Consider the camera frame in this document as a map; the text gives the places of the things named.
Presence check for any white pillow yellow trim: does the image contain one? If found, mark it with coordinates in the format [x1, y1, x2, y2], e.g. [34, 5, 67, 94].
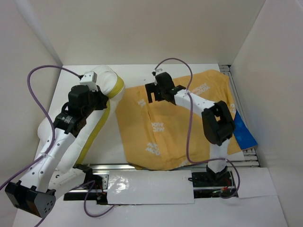
[38, 65, 125, 173]

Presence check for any orange and blue pillowcase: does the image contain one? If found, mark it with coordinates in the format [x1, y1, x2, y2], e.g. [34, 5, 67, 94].
[115, 69, 258, 171]

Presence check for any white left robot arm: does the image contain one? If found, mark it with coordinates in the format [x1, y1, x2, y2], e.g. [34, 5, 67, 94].
[3, 85, 108, 218]

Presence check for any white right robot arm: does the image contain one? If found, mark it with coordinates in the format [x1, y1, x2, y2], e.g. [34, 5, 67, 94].
[145, 70, 235, 185]

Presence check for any white cover plate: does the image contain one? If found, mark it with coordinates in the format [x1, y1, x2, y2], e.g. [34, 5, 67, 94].
[107, 170, 195, 205]

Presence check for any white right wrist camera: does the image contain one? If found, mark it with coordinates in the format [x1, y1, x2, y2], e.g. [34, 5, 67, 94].
[152, 68, 162, 76]

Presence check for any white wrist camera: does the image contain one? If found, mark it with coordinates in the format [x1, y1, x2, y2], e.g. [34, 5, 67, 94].
[80, 71, 97, 86]
[152, 68, 162, 76]

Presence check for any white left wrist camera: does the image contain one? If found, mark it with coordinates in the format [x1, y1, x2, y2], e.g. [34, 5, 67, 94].
[80, 71, 97, 86]

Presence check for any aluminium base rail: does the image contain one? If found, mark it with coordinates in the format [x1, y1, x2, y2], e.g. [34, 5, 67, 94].
[72, 164, 240, 205]

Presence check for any aluminium side rail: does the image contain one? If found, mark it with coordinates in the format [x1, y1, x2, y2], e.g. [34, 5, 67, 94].
[219, 65, 260, 167]

